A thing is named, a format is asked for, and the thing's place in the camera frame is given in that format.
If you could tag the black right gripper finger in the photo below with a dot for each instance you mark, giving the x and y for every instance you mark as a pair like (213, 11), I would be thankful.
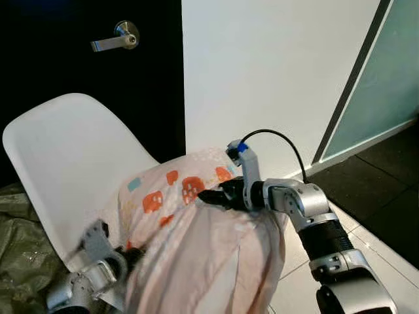
(215, 193)
(213, 203)

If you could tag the pink orange-patterned pillow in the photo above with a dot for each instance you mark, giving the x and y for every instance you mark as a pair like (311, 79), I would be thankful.
(203, 261)

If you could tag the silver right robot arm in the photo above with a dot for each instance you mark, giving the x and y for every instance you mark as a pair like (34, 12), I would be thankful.
(321, 242)

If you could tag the white plastic shell chair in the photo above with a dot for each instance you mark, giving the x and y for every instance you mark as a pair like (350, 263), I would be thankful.
(65, 150)

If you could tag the olive green plastic sheet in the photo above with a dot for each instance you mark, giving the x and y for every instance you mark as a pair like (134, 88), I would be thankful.
(19, 261)

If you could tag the frosted green glass panel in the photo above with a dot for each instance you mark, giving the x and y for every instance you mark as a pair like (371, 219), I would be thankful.
(386, 78)

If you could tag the black door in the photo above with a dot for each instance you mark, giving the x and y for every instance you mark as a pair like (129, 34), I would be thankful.
(52, 65)

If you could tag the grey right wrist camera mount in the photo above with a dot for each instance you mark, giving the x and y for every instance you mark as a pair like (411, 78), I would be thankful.
(249, 167)

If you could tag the black glass frame strip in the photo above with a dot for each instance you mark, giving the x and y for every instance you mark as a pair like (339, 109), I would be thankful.
(353, 78)

